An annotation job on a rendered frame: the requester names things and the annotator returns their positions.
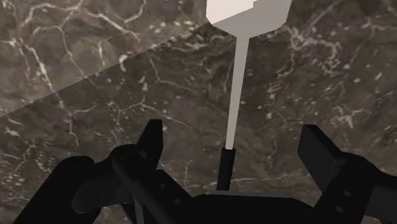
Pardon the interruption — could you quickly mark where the white spatula with black handle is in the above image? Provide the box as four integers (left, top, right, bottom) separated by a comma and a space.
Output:
205, 0, 293, 192

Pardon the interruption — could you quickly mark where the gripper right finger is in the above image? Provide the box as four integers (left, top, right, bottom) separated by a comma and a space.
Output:
297, 124, 397, 224

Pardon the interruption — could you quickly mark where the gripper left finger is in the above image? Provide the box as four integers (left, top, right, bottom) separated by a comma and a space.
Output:
12, 118, 193, 224

